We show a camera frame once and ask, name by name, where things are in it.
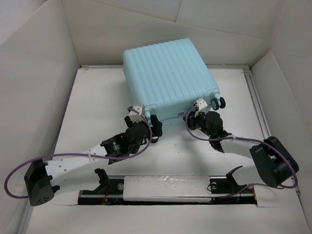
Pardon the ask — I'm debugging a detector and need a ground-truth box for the black base rail with white cover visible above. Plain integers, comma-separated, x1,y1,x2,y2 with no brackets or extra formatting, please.
78,175,257,206

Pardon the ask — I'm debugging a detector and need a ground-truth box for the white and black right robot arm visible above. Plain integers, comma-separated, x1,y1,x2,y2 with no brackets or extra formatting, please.
183,110,299,194

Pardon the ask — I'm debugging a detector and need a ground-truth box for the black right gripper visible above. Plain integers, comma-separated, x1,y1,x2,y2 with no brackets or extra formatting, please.
182,109,213,137

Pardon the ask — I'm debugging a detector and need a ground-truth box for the light blue hard-shell suitcase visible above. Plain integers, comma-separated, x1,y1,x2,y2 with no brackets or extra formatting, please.
122,38,226,144

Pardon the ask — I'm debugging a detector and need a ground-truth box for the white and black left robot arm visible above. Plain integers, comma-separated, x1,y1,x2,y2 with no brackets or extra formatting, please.
24,115,162,207

